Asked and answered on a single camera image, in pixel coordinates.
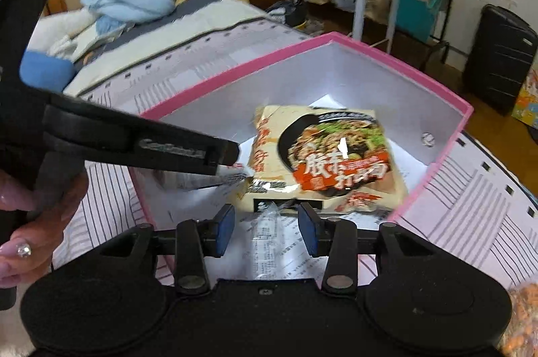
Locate instant noodle packet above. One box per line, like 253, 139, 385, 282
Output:
230, 105, 408, 214

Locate left hand painted nails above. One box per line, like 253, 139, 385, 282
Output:
1, 171, 88, 289

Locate patterned bed sheet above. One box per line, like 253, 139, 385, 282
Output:
25, 0, 538, 357

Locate colourful toy box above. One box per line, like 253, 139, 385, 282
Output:
511, 68, 538, 129

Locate teal tote bag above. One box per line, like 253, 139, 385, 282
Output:
396, 0, 442, 42

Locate black suitcase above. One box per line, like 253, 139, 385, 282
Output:
461, 4, 537, 115

